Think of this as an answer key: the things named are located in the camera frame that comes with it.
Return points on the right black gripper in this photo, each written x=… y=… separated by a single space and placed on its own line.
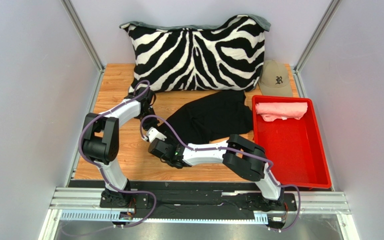
x=164 y=141

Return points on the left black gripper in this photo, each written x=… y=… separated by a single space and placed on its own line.
x=152 y=124

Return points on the black t-shirt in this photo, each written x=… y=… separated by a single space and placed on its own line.
x=212 y=117

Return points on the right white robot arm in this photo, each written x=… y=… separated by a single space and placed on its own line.
x=242 y=156

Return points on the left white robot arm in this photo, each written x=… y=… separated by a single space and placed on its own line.
x=98 y=143

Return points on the zebra striped pillow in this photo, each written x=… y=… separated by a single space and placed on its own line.
x=199 y=57

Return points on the rolled pink t-shirt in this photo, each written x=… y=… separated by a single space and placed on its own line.
x=271 y=111

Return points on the red plastic tray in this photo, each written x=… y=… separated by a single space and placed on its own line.
x=293 y=145

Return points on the beige baseball cap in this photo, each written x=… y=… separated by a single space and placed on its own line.
x=274 y=80

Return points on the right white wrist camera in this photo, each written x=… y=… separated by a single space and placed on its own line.
x=153 y=134

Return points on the left aluminium frame post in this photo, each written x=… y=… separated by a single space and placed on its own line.
x=75 y=18

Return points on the aluminium frame post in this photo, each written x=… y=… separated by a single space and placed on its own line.
x=317 y=34
x=75 y=18

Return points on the right aluminium frame post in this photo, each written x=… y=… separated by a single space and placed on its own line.
x=317 y=34

